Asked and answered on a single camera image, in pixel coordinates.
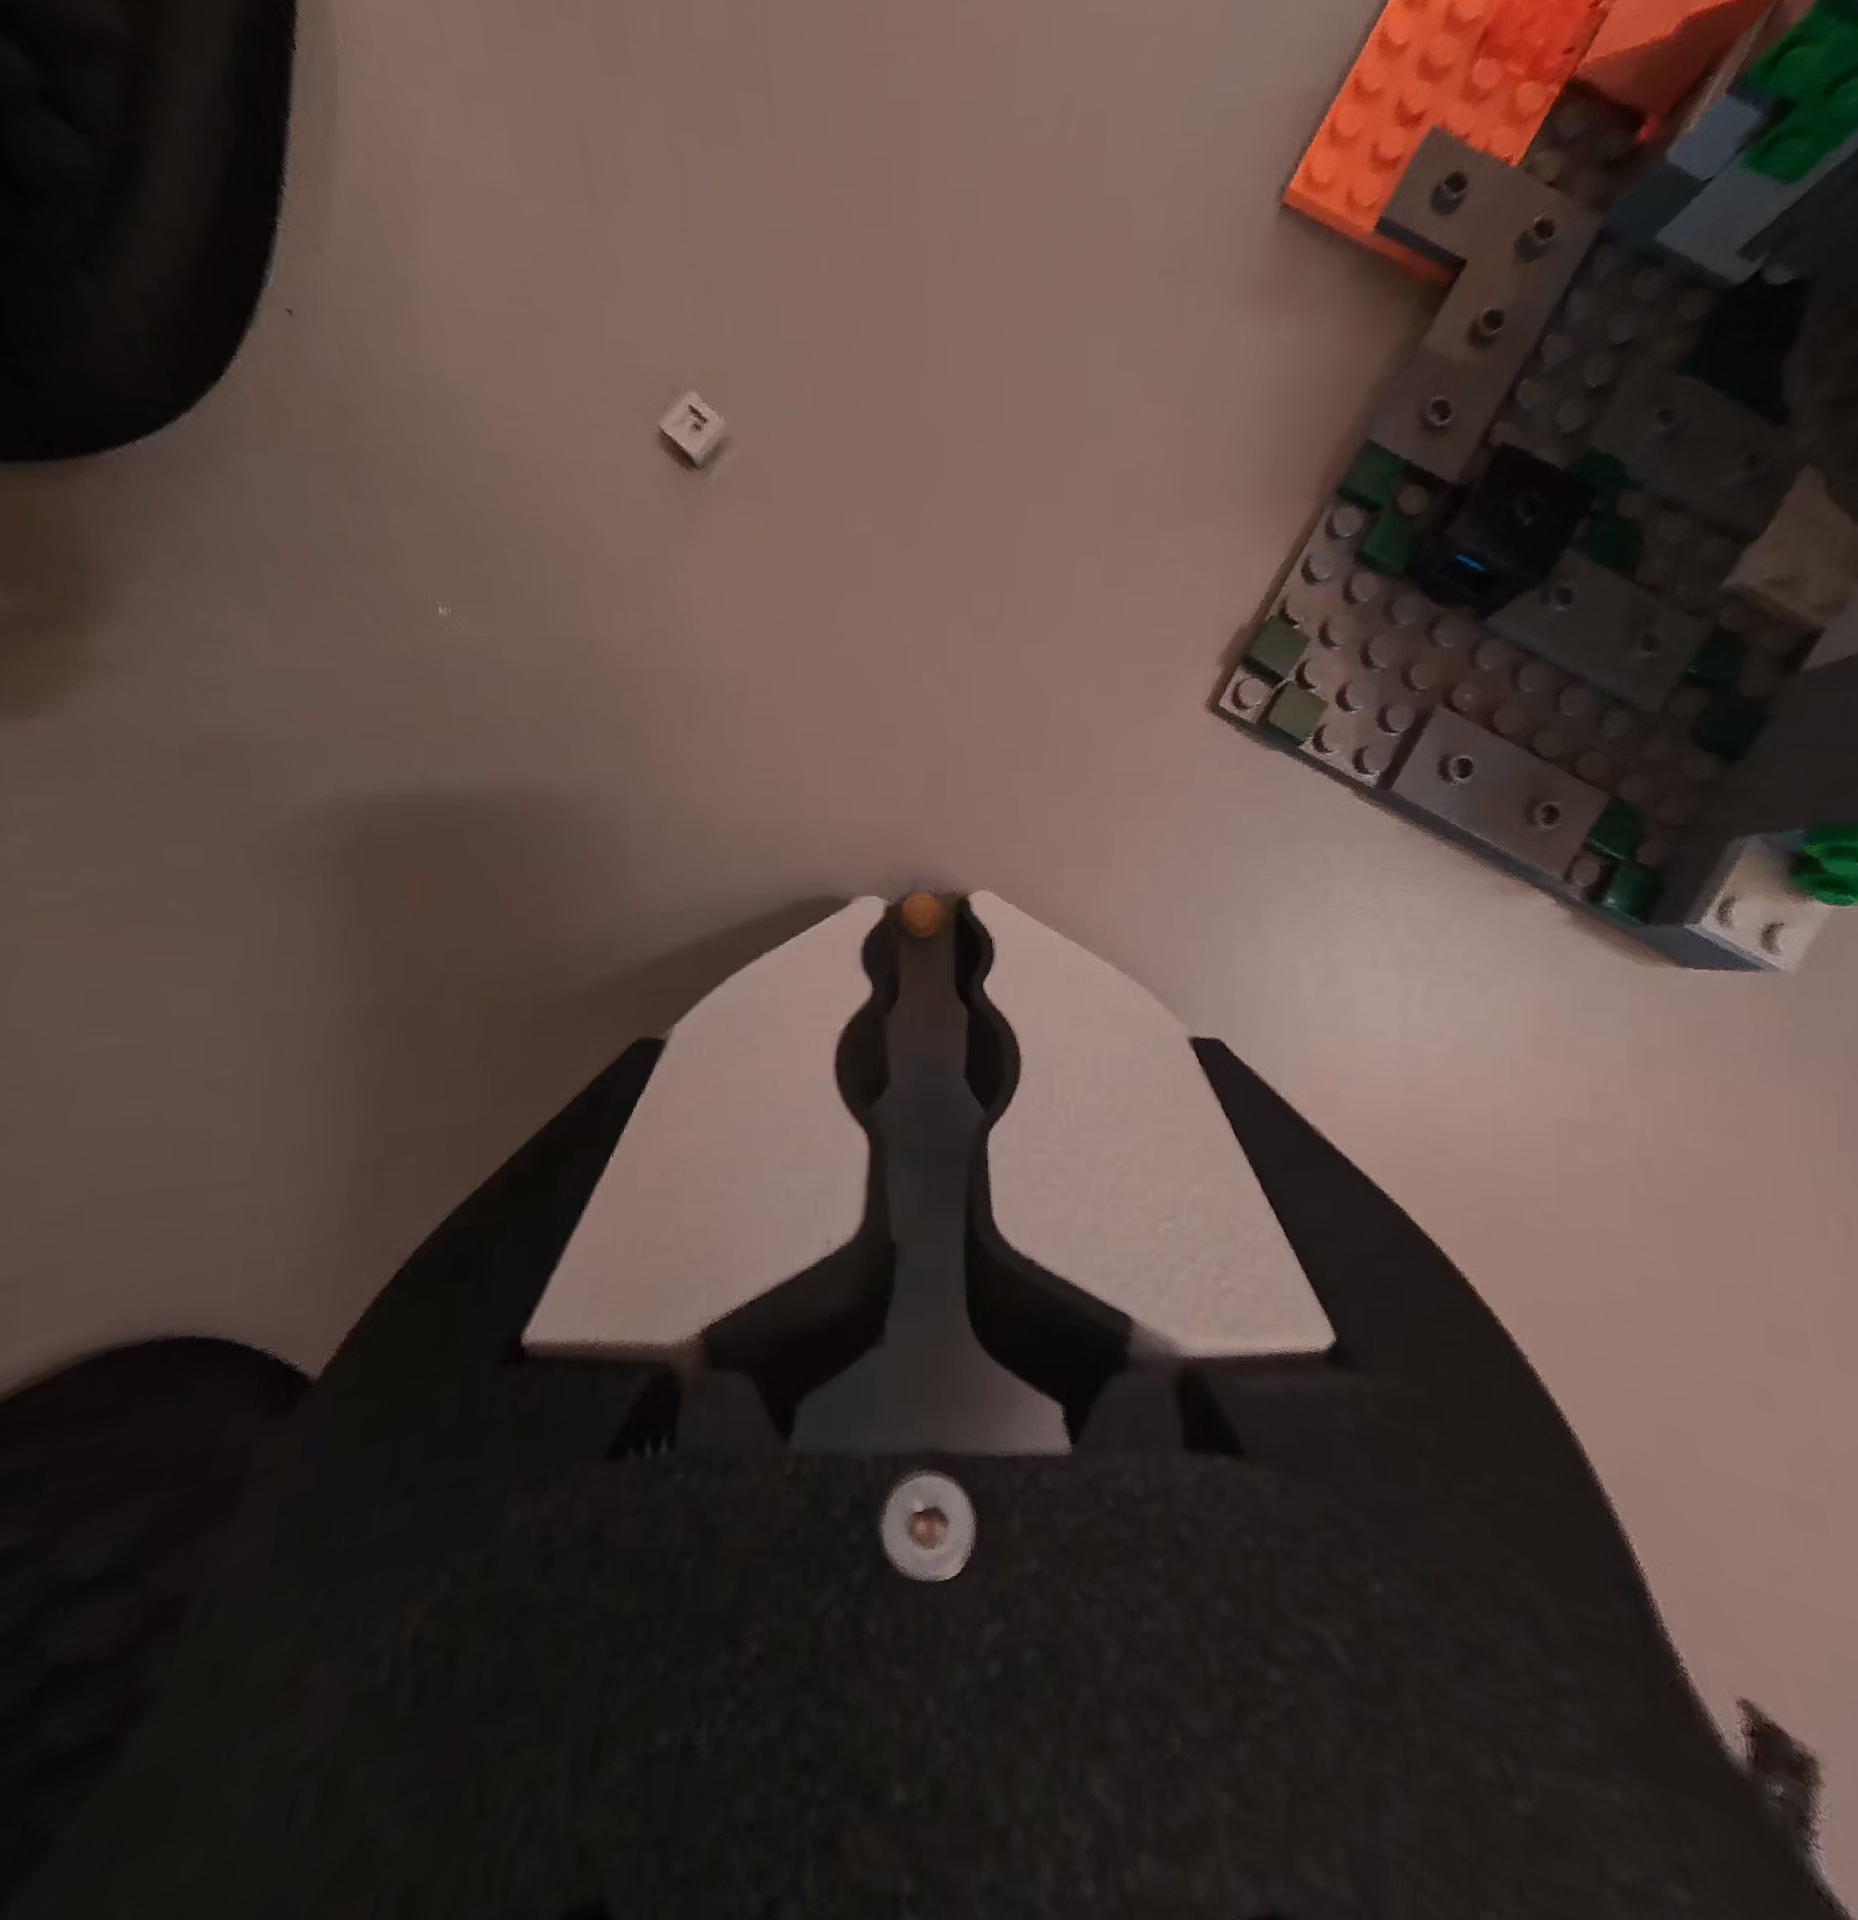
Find toy brick castle model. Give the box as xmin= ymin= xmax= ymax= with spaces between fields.
xmin=1210 ymin=0 xmax=1858 ymax=973

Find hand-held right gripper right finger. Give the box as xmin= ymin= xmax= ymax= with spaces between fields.
xmin=969 ymin=892 xmax=1337 ymax=1442

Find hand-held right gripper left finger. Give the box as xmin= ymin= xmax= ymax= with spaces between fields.
xmin=521 ymin=896 xmax=889 ymax=1437

